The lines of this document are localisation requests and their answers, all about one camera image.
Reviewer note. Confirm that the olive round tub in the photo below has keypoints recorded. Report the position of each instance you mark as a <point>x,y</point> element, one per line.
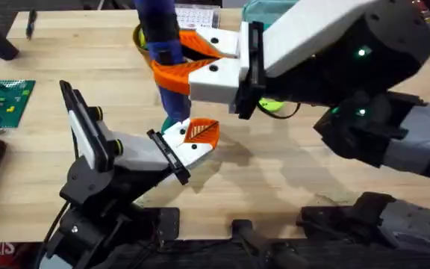
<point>140,45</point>

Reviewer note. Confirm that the grey and black right arm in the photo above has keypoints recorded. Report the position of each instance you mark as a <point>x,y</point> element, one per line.
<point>420,138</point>

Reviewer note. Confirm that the black pen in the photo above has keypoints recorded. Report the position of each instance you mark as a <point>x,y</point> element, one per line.
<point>31,24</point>

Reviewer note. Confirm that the teal plastic box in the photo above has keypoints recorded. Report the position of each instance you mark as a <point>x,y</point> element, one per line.
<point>263,11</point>

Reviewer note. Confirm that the lime green disc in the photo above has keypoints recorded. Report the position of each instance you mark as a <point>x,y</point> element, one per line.
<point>271,105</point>

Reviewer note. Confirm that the clear box with white card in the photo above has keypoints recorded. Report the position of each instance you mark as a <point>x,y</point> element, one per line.
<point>196,16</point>

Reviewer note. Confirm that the black left wrist flat plate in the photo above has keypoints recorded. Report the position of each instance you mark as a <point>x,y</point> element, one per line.
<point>84,134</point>

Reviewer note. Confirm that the green board with toy blocks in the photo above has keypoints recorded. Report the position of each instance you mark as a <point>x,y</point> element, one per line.
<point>2,102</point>

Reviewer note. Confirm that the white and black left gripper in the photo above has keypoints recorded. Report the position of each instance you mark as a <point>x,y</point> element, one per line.
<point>136,153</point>

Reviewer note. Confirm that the white orange right gripper finger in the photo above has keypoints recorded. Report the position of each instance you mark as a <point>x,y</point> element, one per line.
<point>211,80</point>

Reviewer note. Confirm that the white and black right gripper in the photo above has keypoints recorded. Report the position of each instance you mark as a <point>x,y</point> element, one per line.
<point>312,33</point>

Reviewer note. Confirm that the blue electric screwdriver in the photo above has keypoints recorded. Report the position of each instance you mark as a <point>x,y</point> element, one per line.
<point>159,22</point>

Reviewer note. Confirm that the black rail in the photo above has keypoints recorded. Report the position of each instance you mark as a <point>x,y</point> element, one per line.
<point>207,256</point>

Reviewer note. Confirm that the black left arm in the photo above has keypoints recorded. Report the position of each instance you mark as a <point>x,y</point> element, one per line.
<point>80,239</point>

